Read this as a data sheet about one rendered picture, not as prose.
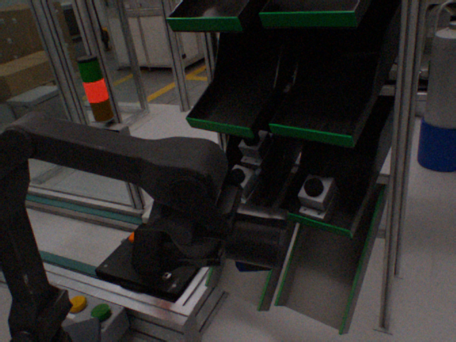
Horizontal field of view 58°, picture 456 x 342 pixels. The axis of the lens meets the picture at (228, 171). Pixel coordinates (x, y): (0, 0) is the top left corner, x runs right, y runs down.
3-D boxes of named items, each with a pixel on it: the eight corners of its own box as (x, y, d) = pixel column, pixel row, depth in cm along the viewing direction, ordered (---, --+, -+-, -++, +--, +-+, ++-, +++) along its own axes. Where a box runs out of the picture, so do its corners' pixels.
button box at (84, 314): (110, 351, 87) (102, 330, 84) (42, 322, 96) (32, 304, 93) (131, 325, 92) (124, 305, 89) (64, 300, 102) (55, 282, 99)
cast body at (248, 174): (249, 214, 73) (235, 193, 68) (230, 207, 76) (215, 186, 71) (273, 178, 76) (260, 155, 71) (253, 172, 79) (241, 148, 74)
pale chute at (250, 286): (269, 311, 80) (258, 311, 76) (216, 287, 87) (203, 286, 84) (312, 174, 83) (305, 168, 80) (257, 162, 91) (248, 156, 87)
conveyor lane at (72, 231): (186, 328, 95) (178, 297, 90) (-36, 252, 132) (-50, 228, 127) (239, 249, 116) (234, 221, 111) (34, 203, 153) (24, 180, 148)
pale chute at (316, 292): (348, 334, 73) (340, 335, 70) (283, 305, 81) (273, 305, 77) (391, 184, 77) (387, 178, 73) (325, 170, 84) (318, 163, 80)
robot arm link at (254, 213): (168, 176, 39) (294, 199, 37) (192, 138, 46) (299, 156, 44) (168, 264, 45) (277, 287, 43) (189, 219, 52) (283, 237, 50)
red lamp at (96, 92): (99, 103, 101) (93, 84, 99) (84, 102, 103) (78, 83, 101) (112, 96, 105) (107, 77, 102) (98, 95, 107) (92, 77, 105)
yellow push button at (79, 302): (79, 317, 90) (76, 311, 89) (66, 312, 91) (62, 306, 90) (91, 303, 93) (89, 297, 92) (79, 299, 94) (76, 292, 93)
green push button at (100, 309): (103, 326, 86) (100, 319, 85) (89, 321, 88) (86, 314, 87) (115, 312, 89) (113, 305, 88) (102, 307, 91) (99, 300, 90)
